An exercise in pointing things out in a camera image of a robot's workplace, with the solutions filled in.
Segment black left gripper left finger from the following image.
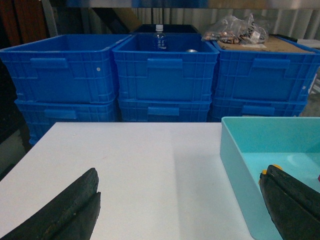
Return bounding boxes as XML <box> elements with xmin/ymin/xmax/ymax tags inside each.
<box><xmin>1</xmin><ymin>167</ymin><xmax>101</xmax><ymax>240</ymax></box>

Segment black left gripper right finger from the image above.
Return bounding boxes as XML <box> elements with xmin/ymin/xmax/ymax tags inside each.
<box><xmin>259</xmin><ymin>165</ymin><xmax>320</xmax><ymax>240</ymax></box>

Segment yellow toy block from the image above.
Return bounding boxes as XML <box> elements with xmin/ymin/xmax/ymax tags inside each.
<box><xmin>258</xmin><ymin>164</ymin><xmax>283</xmax><ymax>184</ymax></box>

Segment teal plastic tray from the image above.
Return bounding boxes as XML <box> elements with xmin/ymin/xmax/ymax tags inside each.
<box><xmin>220</xmin><ymin>116</ymin><xmax>320</xmax><ymax>240</ymax></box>

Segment white table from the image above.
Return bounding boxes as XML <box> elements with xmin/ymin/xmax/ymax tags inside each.
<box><xmin>0</xmin><ymin>122</ymin><xmax>251</xmax><ymax>240</ymax></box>

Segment lower right blue crate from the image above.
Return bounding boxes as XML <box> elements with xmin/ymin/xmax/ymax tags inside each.
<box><xmin>207</xmin><ymin>97</ymin><xmax>307</xmax><ymax>122</ymax></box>

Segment blue crate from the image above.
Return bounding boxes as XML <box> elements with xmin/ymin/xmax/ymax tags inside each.
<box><xmin>0</xmin><ymin>34</ymin><xmax>129</xmax><ymax>104</ymax></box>
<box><xmin>118</xmin><ymin>98</ymin><xmax>211</xmax><ymax>123</ymax></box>
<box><xmin>207</xmin><ymin>97</ymin><xmax>307</xmax><ymax>122</ymax></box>
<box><xmin>113</xmin><ymin>33</ymin><xmax>219</xmax><ymax>102</ymax></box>
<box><xmin>212</xmin><ymin>41</ymin><xmax>320</xmax><ymax>102</ymax></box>
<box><xmin>14</xmin><ymin>99</ymin><xmax>121</xmax><ymax>146</ymax></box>

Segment lower left blue crate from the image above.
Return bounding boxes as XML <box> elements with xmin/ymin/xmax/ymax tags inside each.
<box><xmin>14</xmin><ymin>99</ymin><xmax>121</xmax><ymax>146</ymax></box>

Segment lower middle blue crate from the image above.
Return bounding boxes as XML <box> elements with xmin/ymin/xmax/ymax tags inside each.
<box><xmin>118</xmin><ymin>98</ymin><xmax>211</xmax><ymax>123</ymax></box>

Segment upper right blue crate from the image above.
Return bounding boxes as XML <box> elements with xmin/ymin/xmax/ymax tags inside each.
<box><xmin>212</xmin><ymin>41</ymin><xmax>320</xmax><ymax>102</ymax></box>

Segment upper left blue crate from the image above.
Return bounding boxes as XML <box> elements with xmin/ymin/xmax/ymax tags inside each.
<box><xmin>0</xmin><ymin>34</ymin><xmax>129</xmax><ymax>104</ymax></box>

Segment brown cardboard sheet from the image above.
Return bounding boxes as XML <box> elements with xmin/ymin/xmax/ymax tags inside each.
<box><xmin>217</xmin><ymin>36</ymin><xmax>315</xmax><ymax>54</ymax></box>

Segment upper middle blue crate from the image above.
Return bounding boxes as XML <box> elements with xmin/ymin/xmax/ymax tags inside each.
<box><xmin>113</xmin><ymin>33</ymin><xmax>219</xmax><ymax>102</ymax></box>

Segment clear bag of parts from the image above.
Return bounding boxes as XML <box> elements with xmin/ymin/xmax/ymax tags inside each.
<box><xmin>201</xmin><ymin>13</ymin><xmax>270</xmax><ymax>45</ymax></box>

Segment silver metal can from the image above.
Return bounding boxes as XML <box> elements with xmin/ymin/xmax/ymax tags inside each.
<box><xmin>186</xmin><ymin>49</ymin><xmax>198</xmax><ymax>53</ymax></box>

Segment clear plastic water bottle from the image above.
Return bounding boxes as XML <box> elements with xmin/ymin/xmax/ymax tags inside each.
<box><xmin>152</xmin><ymin>24</ymin><xmax>168</xmax><ymax>51</ymax></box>

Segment dark rear crate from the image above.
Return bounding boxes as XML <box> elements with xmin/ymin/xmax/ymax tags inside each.
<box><xmin>132</xmin><ymin>24</ymin><xmax>200</xmax><ymax>34</ymax></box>

